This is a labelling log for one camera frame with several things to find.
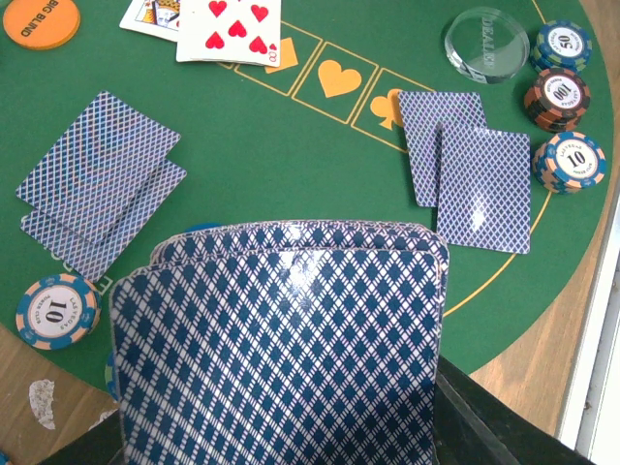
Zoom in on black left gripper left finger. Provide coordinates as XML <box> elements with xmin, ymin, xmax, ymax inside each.
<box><xmin>42</xmin><ymin>416</ymin><xmax>121</xmax><ymax>464</ymax></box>

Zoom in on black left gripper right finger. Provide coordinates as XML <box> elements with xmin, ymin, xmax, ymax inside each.
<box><xmin>433</xmin><ymin>357</ymin><xmax>590</xmax><ymax>465</ymax></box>

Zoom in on teal chip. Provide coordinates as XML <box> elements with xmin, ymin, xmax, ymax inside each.
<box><xmin>104</xmin><ymin>352</ymin><xmax>118</xmax><ymax>401</ymax></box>
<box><xmin>530</xmin><ymin>19</ymin><xmax>593</xmax><ymax>74</ymax></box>

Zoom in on blue orange chip small blind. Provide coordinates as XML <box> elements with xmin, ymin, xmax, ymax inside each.
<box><xmin>15</xmin><ymin>273</ymin><xmax>102</xmax><ymax>351</ymax></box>

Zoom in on blue checkered card deck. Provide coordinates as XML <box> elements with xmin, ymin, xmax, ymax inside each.
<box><xmin>109</xmin><ymin>221</ymin><xmax>450</xmax><ymax>464</ymax></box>

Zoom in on dealt card small blind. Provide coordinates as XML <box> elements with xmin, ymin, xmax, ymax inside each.
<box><xmin>20</xmin><ymin>159</ymin><xmax>187</xmax><ymax>281</ymax></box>
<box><xmin>15</xmin><ymin>91</ymin><xmax>180</xmax><ymax>243</ymax></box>

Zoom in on blue small blind button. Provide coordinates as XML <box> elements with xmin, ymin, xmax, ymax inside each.
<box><xmin>185</xmin><ymin>222</ymin><xmax>223</xmax><ymax>233</ymax></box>

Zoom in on red chip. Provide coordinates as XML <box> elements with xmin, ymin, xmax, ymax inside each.
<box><xmin>523</xmin><ymin>67</ymin><xmax>591</xmax><ymax>133</ymax></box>

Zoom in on clear acrylic dealer button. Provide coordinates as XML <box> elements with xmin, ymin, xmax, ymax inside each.
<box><xmin>444</xmin><ymin>7</ymin><xmax>530</xmax><ymax>84</ymax></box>

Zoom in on orange big blind button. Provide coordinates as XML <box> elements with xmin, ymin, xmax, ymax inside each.
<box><xmin>2</xmin><ymin>0</ymin><xmax>81</xmax><ymax>50</ymax></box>

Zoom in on face card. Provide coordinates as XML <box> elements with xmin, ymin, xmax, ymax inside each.
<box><xmin>119</xmin><ymin>0</ymin><xmax>180</xmax><ymax>42</ymax></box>

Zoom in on eight of hearts card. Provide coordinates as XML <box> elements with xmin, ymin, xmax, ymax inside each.
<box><xmin>175</xmin><ymin>0</ymin><xmax>282</xmax><ymax>67</ymax></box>

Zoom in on dealt cards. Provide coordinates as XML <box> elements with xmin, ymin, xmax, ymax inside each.
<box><xmin>398</xmin><ymin>91</ymin><xmax>487</xmax><ymax>207</ymax></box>

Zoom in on green round poker mat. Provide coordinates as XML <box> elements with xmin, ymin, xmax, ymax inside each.
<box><xmin>1</xmin><ymin>1</ymin><xmax>616</xmax><ymax>373</ymax></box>

